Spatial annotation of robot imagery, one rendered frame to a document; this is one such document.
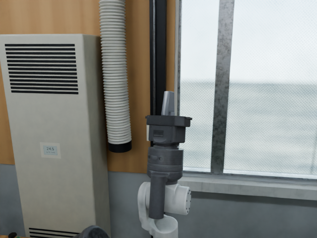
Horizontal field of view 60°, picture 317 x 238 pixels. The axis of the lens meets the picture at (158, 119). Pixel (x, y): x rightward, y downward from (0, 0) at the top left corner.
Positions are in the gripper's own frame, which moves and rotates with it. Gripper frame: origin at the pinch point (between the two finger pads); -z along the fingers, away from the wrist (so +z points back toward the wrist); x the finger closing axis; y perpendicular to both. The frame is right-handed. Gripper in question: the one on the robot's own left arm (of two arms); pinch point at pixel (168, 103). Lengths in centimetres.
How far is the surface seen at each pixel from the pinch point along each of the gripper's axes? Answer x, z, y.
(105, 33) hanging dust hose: -84, -46, -43
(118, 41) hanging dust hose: -80, -43, -50
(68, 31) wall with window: -119, -53, -40
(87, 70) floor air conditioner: -91, -24, -37
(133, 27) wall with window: -82, -55, -62
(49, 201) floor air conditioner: -127, 58, -39
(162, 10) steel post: -61, -62, -65
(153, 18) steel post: -65, -57, -62
